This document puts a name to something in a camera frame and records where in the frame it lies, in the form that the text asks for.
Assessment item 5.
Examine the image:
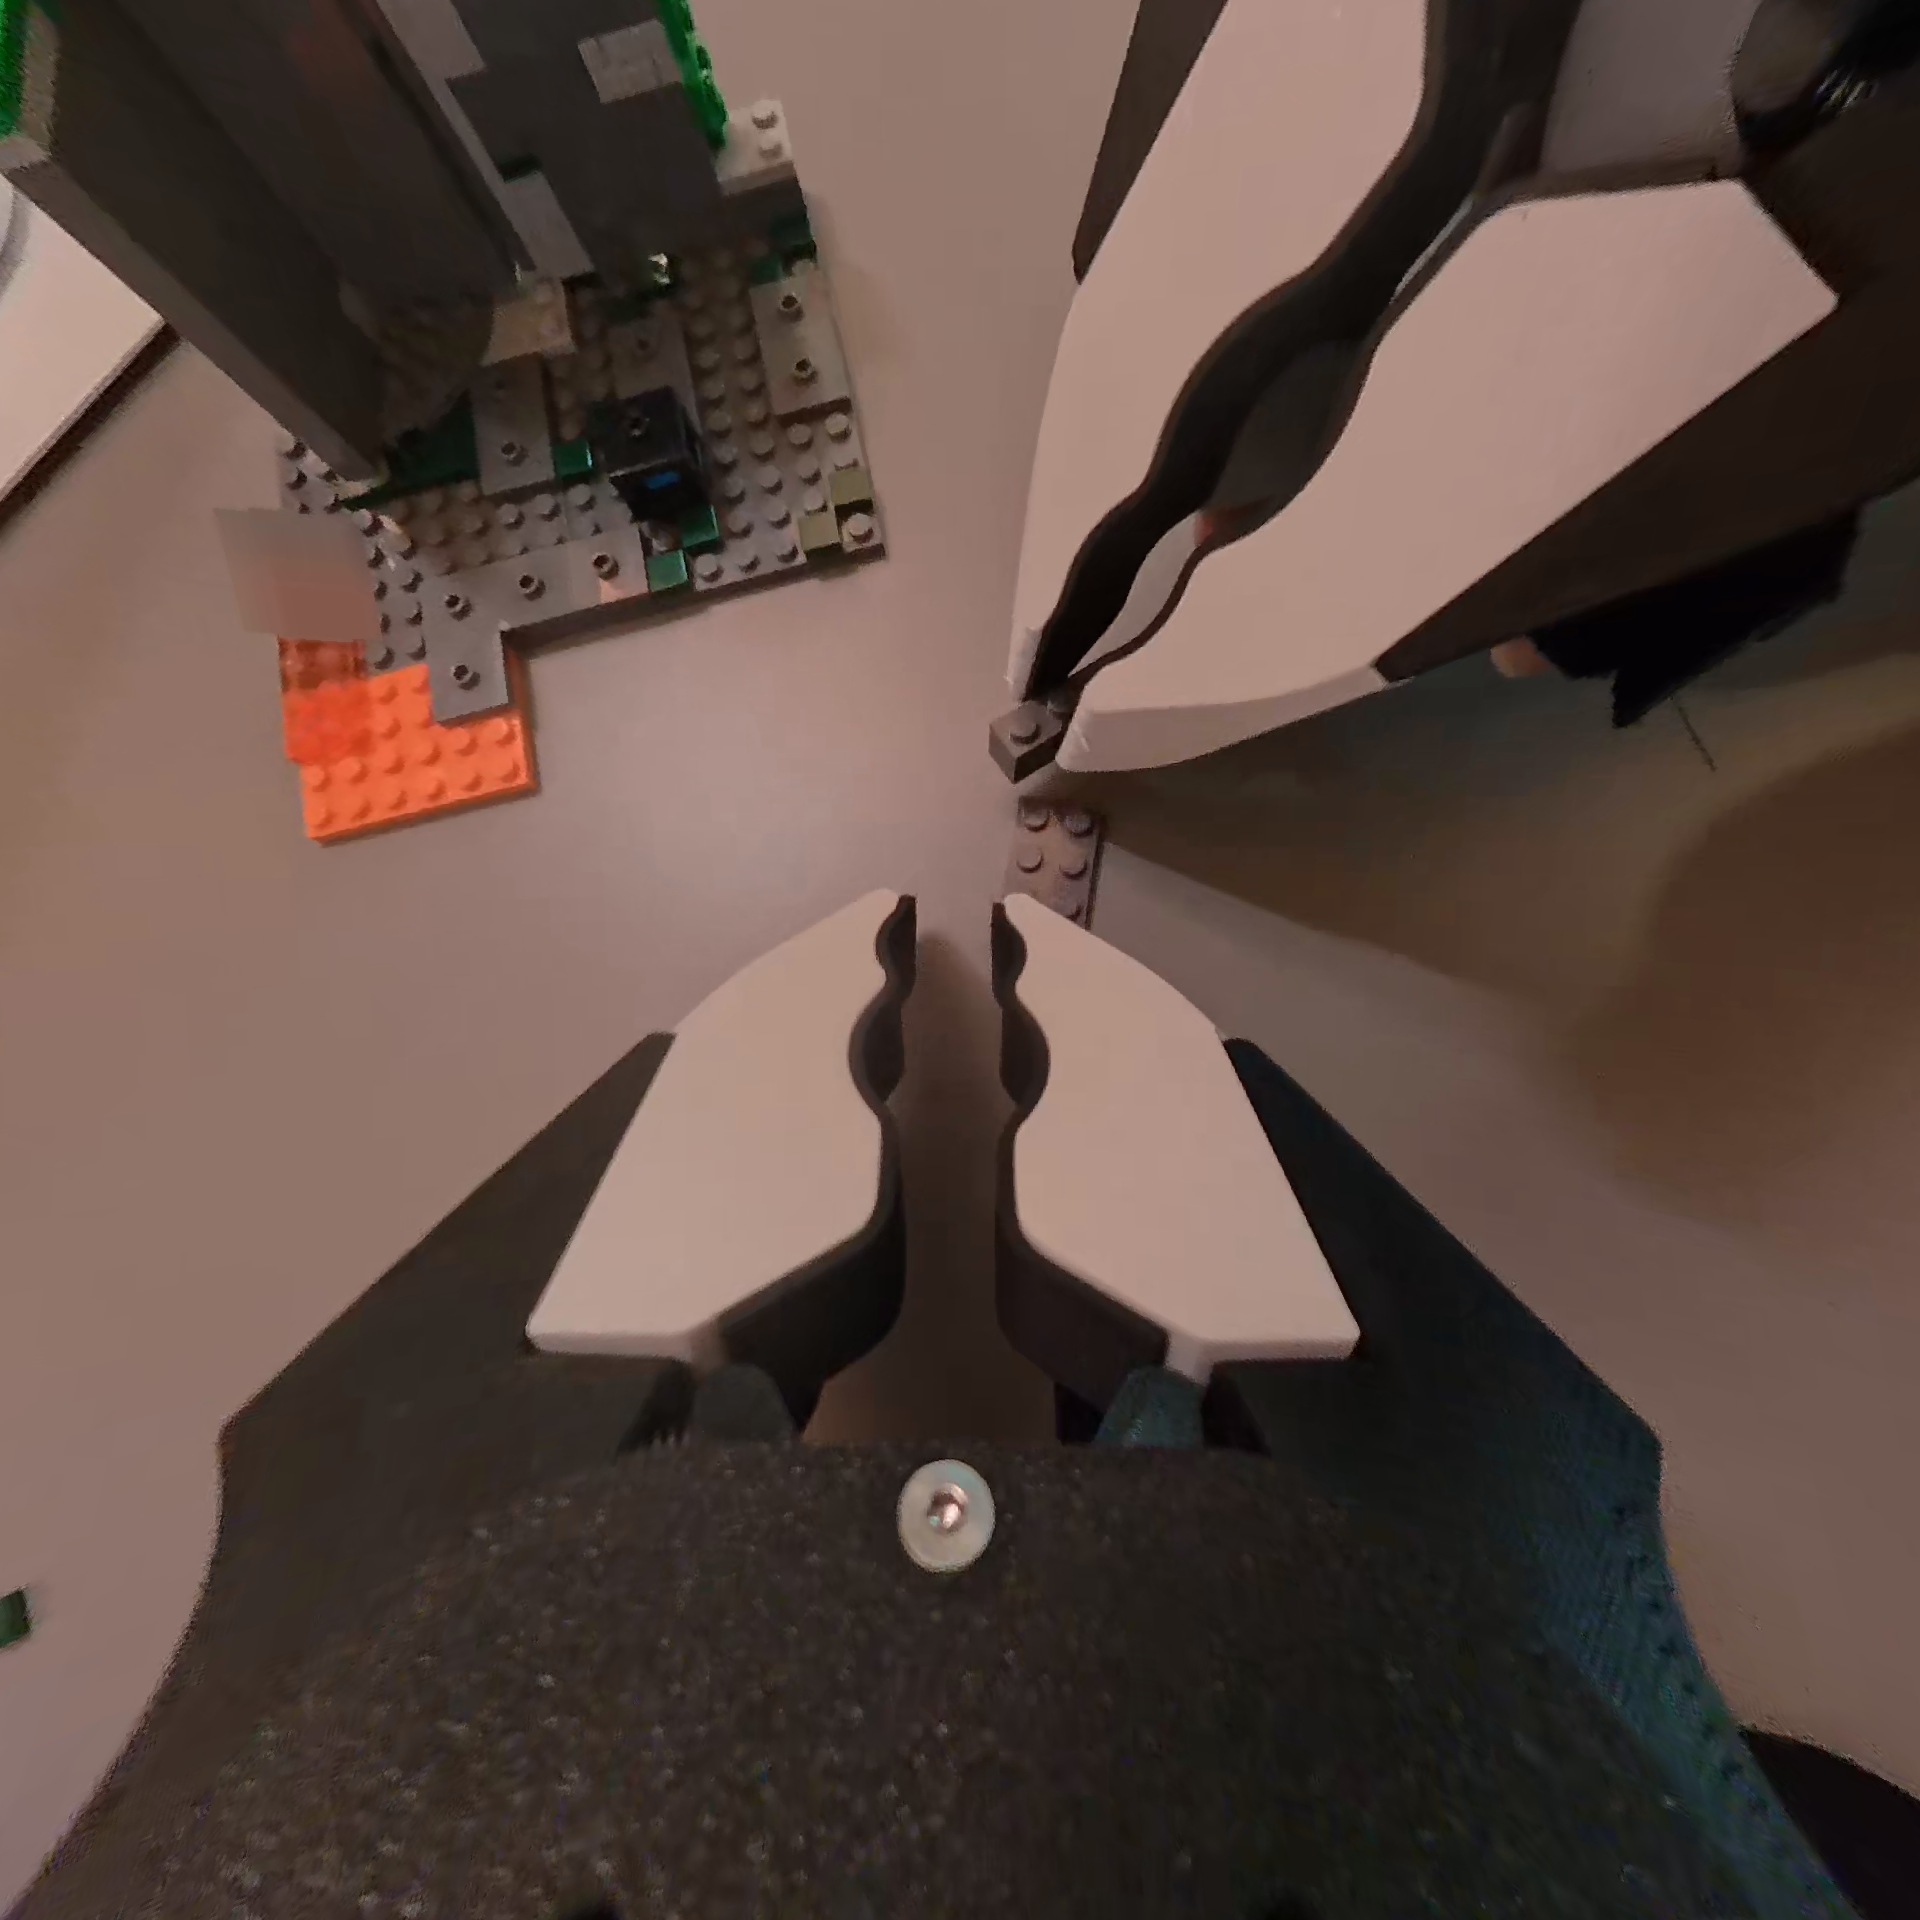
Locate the dark grey toy plate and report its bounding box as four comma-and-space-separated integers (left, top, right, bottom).
1009, 794, 1112, 930

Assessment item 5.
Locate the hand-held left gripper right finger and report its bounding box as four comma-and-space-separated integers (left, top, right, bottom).
990, 892, 1361, 1384

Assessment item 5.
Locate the dark grey toy brick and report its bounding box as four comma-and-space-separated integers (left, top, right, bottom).
986, 698, 1084, 785

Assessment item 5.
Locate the grey desk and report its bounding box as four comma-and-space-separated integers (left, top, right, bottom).
0, 0, 1920, 1920

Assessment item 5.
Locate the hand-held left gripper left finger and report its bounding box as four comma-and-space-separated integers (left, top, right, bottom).
526, 892, 915, 1367

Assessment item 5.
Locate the toy brick tower build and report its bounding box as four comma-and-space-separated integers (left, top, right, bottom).
0, 0, 892, 843

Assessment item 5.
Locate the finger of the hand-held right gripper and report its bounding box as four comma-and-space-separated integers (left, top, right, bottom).
1009, 0, 1501, 720
1057, 179, 1842, 775

